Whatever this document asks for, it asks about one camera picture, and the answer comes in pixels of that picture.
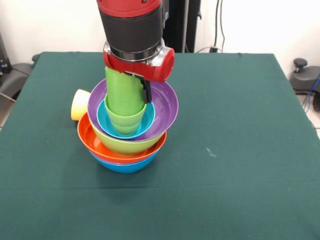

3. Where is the blue cable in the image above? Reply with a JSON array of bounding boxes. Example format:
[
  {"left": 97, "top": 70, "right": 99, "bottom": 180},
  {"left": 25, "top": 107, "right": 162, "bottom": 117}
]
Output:
[{"left": 301, "top": 74, "right": 320, "bottom": 113}]

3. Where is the purple and green bowl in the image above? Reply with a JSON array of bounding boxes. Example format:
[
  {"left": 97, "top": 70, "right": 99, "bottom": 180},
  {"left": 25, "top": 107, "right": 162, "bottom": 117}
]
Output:
[{"left": 86, "top": 77, "right": 180, "bottom": 156}]

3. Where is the small cyan bowl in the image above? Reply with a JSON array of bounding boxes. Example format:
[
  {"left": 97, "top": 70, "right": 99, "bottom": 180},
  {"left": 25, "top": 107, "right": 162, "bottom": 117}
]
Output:
[{"left": 96, "top": 98, "right": 156, "bottom": 140}]

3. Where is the orange-red bowl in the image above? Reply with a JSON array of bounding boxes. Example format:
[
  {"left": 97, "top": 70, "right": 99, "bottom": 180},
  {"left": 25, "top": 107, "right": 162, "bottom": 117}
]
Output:
[{"left": 76, "top": 112, "right": 168, "bottom": 165}]

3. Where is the large blue bowl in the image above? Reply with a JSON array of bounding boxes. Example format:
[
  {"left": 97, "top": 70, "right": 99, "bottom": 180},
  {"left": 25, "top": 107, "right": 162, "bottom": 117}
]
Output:
[{"left": 89, "top": 149, "right": 161, "bottom": 175}]

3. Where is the black wall cable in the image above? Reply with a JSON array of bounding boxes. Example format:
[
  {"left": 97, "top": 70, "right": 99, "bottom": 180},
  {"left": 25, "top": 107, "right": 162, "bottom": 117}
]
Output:
[{"left": 213, "top": 0, "right": 226, "bottom": 52}]

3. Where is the dark green tablecloth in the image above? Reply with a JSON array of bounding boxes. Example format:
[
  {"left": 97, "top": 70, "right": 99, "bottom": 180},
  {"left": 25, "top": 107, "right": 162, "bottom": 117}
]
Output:
[{"left": 0, "top": 51, "right": 320, "bottom": 240}]

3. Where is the green plastic cup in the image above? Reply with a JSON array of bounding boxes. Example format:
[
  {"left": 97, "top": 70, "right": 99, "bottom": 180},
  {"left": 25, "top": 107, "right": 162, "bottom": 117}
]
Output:
[
  {"left": 104, "top": 66, "right": 147, "bottom": 117},
  {"left": 104, "top": 93, "right": 148, "bottom": 137}
]

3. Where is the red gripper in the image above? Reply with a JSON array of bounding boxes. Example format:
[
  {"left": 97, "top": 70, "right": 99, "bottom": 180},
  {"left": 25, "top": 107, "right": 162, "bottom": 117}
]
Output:
[{"left": 103, "top": 46, "right": 175, "bottom": 104}]

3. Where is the yellow plastic cup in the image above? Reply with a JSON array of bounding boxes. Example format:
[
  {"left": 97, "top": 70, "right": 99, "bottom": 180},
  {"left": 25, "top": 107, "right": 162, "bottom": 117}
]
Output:
[{"left": 70, "top": 89, "right": 91, "bottom": 122}]

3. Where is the grey pedestal foot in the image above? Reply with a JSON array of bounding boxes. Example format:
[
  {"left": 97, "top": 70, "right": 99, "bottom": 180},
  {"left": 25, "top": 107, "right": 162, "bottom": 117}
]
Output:
[
  {"left": 289, "top": 58, "right": 320, "bottom": 92},
  {"left": 0, "top": 54, "right": 41, "bottom": 101}
]

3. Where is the dark grey equipment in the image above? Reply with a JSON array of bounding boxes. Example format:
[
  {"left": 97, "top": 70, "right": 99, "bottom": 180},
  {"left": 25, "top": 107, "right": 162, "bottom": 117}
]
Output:
[{"left": 0, "top": 32, "right": 12, "bottom": 75}]

